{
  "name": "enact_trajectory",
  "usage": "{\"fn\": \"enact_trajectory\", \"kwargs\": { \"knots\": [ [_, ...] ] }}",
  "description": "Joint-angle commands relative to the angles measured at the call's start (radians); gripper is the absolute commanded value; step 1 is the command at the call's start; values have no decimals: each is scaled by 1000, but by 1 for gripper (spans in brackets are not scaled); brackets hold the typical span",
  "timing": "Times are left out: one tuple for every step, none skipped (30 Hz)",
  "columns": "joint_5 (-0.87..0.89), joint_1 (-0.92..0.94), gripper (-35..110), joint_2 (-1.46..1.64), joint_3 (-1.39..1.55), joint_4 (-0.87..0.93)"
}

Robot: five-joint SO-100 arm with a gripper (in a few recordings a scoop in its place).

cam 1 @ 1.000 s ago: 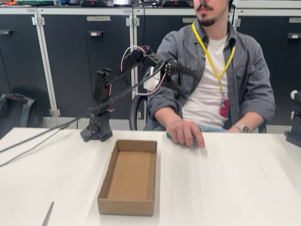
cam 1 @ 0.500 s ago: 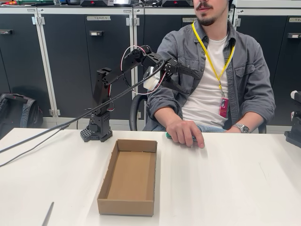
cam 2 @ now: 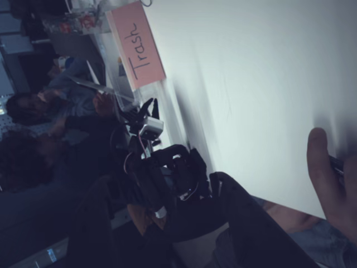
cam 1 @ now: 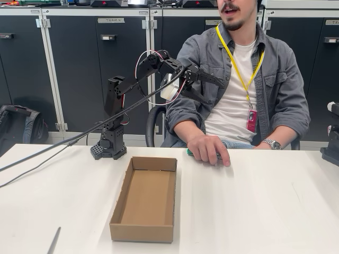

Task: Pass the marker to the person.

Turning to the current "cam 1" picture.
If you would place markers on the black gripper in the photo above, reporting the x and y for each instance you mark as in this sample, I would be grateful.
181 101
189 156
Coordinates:
191 74

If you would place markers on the green capped permanent marker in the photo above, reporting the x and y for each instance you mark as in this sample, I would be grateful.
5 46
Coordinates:
189 153

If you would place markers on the person's right forearm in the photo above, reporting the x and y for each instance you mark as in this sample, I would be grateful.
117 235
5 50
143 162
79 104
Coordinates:
189 131

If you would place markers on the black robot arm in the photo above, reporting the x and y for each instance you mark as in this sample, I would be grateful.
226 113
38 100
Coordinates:
114 105
332 137

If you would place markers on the person's right hand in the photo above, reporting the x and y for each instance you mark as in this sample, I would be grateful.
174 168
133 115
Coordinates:
208 148

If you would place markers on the white t-shirt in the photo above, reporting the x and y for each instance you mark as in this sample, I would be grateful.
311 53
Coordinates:
233 113

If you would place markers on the pink id badge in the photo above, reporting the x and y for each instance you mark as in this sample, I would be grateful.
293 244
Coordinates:
251 120

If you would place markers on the black office chair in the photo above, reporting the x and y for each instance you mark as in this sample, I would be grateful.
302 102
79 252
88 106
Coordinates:
152 124

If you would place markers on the man in grey shirt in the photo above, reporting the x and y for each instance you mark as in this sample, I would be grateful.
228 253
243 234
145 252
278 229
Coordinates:
278 87

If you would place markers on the bearded man's head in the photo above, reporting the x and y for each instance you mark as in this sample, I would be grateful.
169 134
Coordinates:
235 13

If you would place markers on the black device red triangle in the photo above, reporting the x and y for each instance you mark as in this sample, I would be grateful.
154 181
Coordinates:
198 3
108 3

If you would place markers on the silver wristwatch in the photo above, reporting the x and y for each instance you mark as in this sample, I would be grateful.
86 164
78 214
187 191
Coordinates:
272 144

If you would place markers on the grey team tape label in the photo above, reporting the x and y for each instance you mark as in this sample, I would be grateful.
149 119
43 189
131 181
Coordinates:
111 20

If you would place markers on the open cardboard box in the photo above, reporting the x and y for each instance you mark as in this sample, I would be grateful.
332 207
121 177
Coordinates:
148 201

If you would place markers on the black grey backpack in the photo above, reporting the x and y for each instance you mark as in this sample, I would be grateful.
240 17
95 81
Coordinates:
18 127

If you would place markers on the flat grey strip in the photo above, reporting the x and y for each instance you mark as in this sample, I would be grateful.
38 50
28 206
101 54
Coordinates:
54 239

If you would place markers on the white gripper camera box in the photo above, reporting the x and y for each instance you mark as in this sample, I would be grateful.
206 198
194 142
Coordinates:
169 88

